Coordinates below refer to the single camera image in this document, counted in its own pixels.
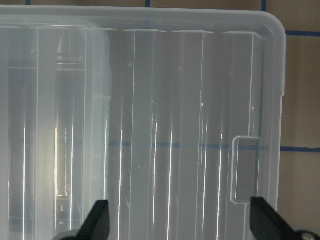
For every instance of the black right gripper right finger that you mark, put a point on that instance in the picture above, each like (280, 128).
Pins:
(267, 224)

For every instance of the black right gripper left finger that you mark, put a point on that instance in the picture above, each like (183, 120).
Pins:
(97, 224)

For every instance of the clear plastic box lid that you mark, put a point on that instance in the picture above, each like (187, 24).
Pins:
(194, 116)

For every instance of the clear plastic storage box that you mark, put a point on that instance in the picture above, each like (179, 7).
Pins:
(54, 97)

